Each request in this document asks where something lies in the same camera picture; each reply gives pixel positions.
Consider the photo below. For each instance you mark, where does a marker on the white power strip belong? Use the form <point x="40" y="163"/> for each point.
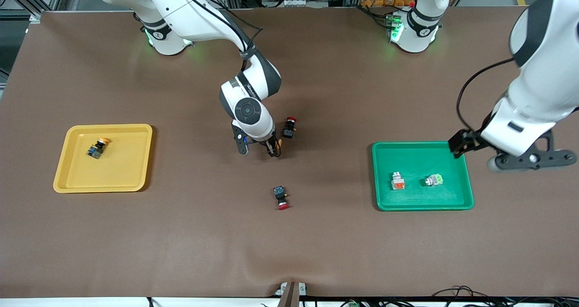
<point x="294" y="2"/>

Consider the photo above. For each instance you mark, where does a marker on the white button with orange block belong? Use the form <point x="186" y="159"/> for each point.
<point x="398" y="182"/>

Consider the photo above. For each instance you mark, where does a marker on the metal bracket with brown post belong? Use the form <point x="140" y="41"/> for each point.
<point x="291" y="293"/>

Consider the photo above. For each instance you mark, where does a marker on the black button with red cap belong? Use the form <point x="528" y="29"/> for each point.
<point x="280" y="194"/>
<point x="289" y="129"/>

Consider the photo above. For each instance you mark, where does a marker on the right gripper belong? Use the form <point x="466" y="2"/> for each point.
<point x="271" y="144"/>

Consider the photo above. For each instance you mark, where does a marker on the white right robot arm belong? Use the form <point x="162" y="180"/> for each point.
<point x="194" y="13"/>

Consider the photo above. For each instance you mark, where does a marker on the yellow plastic tray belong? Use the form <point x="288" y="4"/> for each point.
<point x="122" y="171"/>

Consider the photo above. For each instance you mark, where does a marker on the white button with green block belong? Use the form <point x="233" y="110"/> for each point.
<point x="435" y="179"/>

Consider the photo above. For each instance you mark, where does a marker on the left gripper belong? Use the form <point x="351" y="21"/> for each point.
<point x="470" y="140"/>

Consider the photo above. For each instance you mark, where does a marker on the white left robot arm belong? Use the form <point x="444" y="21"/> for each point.
<point x="552" y="49"/>

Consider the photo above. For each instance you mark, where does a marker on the green plastic tray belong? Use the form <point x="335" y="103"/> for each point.
<point x="416" y="198"/>

